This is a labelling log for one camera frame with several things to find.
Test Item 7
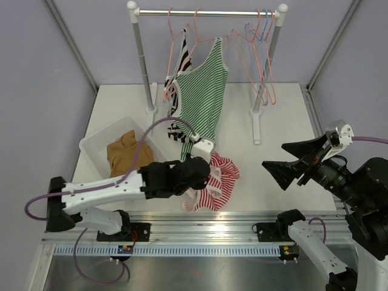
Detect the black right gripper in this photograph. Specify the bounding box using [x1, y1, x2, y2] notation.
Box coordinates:
[263, 131, 369, 209]

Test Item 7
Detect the red white striped tank top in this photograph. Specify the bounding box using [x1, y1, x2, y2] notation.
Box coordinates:
[182, 152, 239, 212]

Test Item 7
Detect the tan brown tank top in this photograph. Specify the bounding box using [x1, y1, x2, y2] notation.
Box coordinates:
[107, 130, 155, 178]

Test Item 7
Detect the green white striped tank top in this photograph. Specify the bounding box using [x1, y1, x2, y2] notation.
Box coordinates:
[174, 37, 229, 161]

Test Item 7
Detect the pink wire hanger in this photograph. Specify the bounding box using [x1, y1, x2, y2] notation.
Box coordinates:
[265, 10, 276, 105]

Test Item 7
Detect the light blue wire hanger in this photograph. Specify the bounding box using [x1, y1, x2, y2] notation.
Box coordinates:
[244, 9, 270, 106]

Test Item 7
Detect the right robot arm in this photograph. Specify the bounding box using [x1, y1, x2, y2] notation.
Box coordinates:
[262, 133, 387, 290]

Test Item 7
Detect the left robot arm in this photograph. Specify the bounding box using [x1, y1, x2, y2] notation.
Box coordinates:
[46, 156, 210, 242]

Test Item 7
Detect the black white striped tank top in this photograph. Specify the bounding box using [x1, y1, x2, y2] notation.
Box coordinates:
[164, 28, 192, 144]

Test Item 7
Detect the pink hanger under black top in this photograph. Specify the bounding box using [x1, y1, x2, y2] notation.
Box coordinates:
[162, 7, 190, 103]

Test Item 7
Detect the white clothes rack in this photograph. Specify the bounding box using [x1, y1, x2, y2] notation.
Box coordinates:
[127, 1, 288, 145]

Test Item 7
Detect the white plastic basket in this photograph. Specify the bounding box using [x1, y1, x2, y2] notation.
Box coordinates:
[78, 116, 166, 179]

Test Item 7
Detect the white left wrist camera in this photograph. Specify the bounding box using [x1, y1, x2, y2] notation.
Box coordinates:
[190, 133, 215, 163]

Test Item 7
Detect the aluminium mounting rail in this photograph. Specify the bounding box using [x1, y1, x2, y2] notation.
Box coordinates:
[41, 211, 352, 245]

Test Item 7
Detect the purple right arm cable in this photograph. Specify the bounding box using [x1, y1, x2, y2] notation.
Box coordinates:
[351, 136, 388, 146]

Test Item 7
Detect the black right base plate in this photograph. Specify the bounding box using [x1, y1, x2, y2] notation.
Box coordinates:
[252, 222, 294, 243]

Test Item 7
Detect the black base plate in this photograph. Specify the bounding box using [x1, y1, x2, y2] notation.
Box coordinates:
[252, 222, 294, 243]
[96, 222, 151, 243]

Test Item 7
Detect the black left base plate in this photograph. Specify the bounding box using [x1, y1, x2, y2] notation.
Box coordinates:
[96, 222, 151, 243]

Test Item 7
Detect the white slotted cable duct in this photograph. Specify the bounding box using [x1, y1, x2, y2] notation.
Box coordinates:
[54, 244, 280, 257]

